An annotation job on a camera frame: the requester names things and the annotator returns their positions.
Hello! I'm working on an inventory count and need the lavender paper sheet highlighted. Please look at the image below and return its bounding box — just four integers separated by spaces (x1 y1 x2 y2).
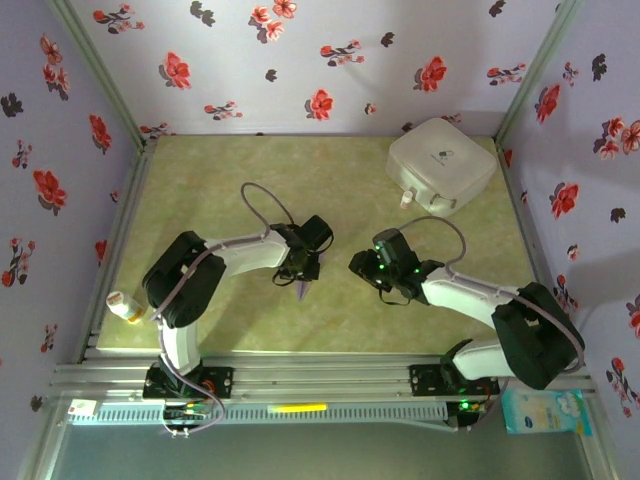
294 251 329 302

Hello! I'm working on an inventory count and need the white plastic storage box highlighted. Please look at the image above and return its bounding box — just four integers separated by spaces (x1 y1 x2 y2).
384 117 499 220

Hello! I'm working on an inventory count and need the yellow label strip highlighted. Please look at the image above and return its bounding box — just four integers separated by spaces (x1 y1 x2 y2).
268 402 329 414

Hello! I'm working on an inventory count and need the white bottle with orange cap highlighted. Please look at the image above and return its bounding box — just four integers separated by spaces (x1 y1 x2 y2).
105 290 147 326

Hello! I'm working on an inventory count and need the blue wet wipes packet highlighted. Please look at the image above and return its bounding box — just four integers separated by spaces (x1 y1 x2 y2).
501 389 594 437

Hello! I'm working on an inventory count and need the white box with red mark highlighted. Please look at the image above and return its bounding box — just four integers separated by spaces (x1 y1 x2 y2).
68 398 100 420

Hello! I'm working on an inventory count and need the grey right arm cable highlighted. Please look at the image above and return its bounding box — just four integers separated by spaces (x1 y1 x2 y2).
397 215 586 434

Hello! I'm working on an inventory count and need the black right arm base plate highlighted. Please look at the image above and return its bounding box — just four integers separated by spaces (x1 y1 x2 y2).
408 363 501 397

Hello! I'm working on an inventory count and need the long grooved aluminium rail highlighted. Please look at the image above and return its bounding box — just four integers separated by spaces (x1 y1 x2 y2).
49 352 599 401

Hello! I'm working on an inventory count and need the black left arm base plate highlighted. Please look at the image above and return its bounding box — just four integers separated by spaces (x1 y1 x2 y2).
142 366 236 400

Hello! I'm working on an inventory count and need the grey slotted cable duct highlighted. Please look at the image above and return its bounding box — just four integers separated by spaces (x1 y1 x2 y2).
67 402 449 427

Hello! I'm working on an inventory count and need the aluminium table edge rail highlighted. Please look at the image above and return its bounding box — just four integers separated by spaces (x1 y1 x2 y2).
72 139 159 364
493 137 586 361

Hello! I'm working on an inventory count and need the black electronics board with wires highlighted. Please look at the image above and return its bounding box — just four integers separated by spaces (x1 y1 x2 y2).
162 402 210 422
455 398 490 417

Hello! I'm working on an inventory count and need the aluminium corner post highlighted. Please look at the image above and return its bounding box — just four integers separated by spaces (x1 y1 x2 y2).
493 0 584 146
47 0 156 151

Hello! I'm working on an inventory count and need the aluminium frame leg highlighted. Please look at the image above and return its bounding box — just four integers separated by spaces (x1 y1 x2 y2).
17 397 69 480
579 394 621 480

